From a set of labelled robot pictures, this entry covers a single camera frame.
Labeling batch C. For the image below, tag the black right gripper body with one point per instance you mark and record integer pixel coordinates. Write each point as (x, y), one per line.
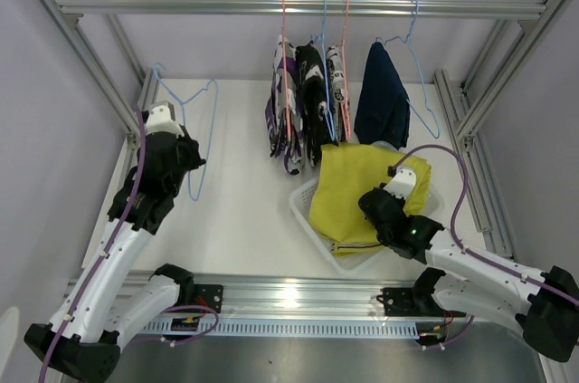
(397, 199)

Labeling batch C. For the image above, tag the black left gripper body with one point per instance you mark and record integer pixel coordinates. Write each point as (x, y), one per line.
(188, 158)

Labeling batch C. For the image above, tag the light blue wire hanger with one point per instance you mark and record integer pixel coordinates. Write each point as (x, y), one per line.
(196, 108)

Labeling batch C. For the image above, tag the navy blue denim trousers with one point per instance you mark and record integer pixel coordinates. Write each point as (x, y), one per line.
(383, 111)

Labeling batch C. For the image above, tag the blue hanger with navy trousers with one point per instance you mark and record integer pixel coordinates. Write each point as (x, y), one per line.
(407, 40)

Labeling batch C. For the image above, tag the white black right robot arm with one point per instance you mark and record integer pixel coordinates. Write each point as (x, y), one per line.
(540, 306)

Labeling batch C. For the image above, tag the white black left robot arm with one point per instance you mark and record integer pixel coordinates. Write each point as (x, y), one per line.
(84, 338)

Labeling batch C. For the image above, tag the newsprint patterned trousers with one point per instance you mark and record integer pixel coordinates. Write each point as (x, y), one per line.
(338, 92)

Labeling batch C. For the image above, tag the black white patterned trousers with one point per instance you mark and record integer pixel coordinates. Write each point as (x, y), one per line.
(312, 93)

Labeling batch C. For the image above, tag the pink hanger with newsprint trousers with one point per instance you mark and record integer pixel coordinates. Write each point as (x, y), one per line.
(342, 44)

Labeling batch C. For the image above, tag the purple camouflage trousers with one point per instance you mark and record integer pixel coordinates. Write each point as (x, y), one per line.
(283, 113)

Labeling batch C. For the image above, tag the pink hanger with camouflage trousers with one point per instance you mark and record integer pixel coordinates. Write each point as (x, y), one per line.
(286, 71)

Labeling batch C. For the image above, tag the blue hanger with black trousers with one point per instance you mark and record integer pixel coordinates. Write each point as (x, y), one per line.
(321, 38)

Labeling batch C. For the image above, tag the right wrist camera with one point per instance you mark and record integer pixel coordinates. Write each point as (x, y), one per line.
(403, 183)

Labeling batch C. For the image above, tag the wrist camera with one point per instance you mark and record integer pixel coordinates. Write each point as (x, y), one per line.
(161, 118)
(403, 183)

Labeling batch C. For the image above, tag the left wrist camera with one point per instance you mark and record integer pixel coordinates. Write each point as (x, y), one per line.
(161, 118)

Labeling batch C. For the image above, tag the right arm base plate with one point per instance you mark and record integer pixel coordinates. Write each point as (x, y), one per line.
(412, 302)

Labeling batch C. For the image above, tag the slotted cable duct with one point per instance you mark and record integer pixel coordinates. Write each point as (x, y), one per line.
(237, 327)

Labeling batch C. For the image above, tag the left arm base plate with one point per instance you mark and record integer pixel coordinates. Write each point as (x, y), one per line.
(208, 295)

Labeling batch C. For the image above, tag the aluminium frame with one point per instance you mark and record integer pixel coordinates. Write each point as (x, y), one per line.
(64, 14)

